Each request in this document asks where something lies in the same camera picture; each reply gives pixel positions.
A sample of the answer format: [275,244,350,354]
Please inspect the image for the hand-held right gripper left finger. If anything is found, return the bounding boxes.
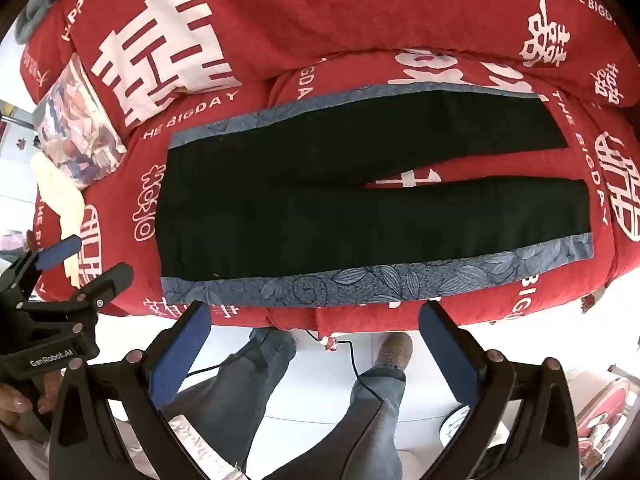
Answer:
[50,301,213,480]

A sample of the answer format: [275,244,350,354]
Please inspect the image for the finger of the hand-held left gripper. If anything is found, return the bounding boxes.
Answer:
[0,235,84,293]
[72,262,135,313]

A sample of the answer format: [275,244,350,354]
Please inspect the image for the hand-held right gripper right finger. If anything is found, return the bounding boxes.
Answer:
[415,300,582,480]

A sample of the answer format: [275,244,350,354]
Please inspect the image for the black pants with blue trim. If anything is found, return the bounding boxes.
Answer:
[156,81,595,308]

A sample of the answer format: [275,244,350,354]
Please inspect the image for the person's left hand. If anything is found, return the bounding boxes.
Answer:
[0,372,63,436]

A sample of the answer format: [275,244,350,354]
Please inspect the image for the grey shoe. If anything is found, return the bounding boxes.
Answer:
[372,332,415,377]

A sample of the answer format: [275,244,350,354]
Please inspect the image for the person's left leg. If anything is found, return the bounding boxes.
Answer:
[160,350,296,471]

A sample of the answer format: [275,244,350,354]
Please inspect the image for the white round dish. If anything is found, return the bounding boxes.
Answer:
[439,404,475,445]

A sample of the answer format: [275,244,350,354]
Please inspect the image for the cartoon printed pillow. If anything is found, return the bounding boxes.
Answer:
[34,52,127,190]

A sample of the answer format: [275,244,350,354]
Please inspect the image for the grey cloth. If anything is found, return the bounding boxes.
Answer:
[15,0,86,43]

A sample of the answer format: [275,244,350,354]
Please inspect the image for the red printed sofa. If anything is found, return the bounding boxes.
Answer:
[20,0,640,341]

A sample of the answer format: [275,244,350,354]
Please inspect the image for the red printed back cushion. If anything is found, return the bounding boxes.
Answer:
[65,0,640,131]

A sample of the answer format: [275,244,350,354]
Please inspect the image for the black cable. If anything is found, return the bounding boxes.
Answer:
[300,330,386,403]

